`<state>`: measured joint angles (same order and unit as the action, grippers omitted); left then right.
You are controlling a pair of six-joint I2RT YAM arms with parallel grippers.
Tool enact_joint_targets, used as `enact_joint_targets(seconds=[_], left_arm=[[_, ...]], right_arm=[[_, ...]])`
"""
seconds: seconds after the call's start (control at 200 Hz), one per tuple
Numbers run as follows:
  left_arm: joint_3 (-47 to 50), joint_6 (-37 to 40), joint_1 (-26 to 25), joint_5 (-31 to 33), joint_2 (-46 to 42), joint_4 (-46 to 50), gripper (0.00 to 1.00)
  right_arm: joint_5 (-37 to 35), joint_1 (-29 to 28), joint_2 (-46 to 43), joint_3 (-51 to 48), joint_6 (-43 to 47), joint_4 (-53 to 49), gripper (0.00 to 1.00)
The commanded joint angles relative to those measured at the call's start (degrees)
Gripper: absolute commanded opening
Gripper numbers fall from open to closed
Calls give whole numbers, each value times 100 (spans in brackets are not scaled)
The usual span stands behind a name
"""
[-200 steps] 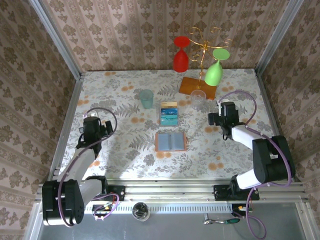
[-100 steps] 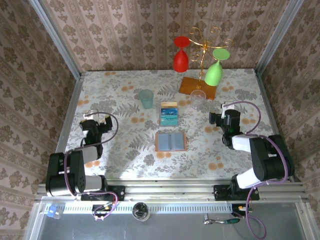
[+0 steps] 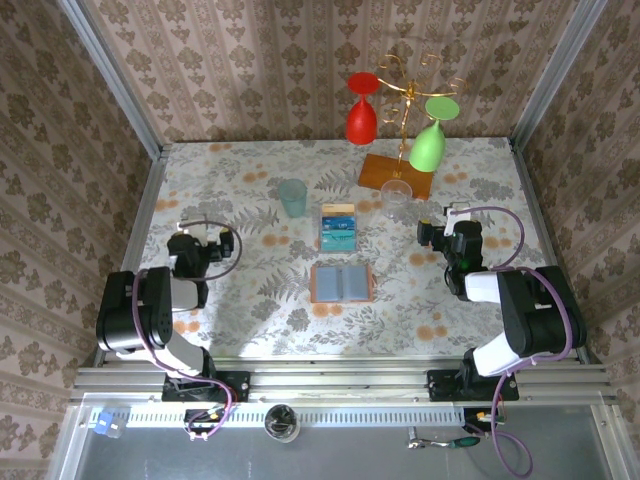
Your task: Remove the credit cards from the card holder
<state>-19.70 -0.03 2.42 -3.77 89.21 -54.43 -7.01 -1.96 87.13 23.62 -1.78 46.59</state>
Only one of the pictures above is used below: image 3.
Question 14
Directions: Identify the silver ratchet wrench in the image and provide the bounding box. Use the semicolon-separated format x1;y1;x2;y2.
407;433;450;450

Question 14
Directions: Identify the gold wire rack wooden base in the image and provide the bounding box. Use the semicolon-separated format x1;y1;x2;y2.
357;52;470;201

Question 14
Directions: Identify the aluminium table side rail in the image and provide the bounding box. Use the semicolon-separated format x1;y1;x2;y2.
508;137;604;366
72;144;169;389

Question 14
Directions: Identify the green handled screwdriver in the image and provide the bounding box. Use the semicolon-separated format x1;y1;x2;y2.
446;435;490;450

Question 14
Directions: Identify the black cable connector block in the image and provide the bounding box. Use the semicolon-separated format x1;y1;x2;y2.
462;407;501;435
183;407;226;435

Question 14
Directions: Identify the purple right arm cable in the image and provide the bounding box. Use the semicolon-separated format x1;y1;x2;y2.
462;205;576;477

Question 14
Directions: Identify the clear plastic cup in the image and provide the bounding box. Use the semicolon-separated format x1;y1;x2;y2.
380;179;414;219

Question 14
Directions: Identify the red plastic wine glass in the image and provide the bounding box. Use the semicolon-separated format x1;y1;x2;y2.
345;71;380;145

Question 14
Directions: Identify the white slotted cable duct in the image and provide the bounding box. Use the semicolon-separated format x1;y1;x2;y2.
89;403;466;430

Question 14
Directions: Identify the grey metal shelf panel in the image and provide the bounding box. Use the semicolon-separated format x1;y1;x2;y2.
47;392;640;480

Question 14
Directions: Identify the aluminium frame post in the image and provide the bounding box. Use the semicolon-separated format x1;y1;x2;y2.
509;0;614;151
55;0;166;160

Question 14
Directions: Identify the floral tablecloth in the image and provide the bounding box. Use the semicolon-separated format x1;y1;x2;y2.
133;137;576;359

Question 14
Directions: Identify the teal plastic cup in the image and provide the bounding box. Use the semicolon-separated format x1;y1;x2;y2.
277;178;309;220

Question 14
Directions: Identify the blue and white adapter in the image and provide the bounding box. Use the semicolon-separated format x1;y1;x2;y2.
91;410;125;440

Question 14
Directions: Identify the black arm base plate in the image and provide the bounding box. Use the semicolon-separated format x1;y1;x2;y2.
426;367;520;402
160;368;252;404

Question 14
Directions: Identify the green plastic wine glass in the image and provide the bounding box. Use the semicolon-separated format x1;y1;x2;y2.
408;96;460;172

